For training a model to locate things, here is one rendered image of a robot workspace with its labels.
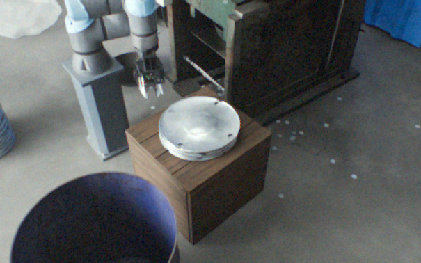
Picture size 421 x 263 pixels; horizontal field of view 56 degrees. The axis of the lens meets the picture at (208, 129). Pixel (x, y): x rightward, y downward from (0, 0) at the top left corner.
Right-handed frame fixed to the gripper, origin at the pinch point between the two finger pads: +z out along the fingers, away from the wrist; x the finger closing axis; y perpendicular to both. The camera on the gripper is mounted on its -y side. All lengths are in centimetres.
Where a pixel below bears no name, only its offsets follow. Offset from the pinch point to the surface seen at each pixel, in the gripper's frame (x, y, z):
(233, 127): 26.8, 6.7, 17.1
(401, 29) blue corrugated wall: 170, -76, 48
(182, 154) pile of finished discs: 6.5, 12.0, 19.5
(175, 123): 7.1, -1.5, 17.1
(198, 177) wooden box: 9.4, 21.6, 21.6
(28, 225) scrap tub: -41, 31, 12
